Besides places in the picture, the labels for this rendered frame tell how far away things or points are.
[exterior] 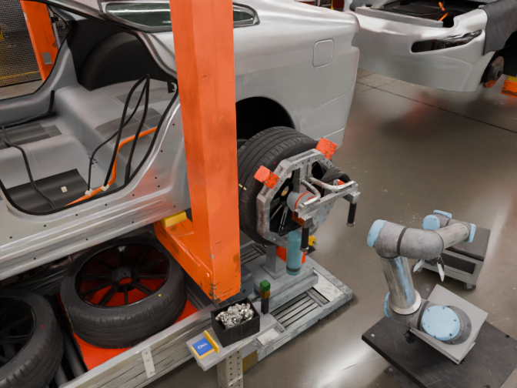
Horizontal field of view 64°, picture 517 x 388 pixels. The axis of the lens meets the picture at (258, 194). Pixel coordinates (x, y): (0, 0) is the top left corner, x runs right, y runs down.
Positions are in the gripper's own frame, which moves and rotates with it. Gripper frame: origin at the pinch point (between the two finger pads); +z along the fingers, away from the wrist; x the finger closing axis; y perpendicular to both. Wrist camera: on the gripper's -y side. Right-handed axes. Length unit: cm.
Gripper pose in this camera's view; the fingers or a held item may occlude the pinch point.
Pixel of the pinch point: (428, 276)
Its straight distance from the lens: 248.0
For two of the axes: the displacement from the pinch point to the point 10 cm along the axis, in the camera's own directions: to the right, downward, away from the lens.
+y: -5.6, 0.6, -8.2
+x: 8.1, 2.3, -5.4
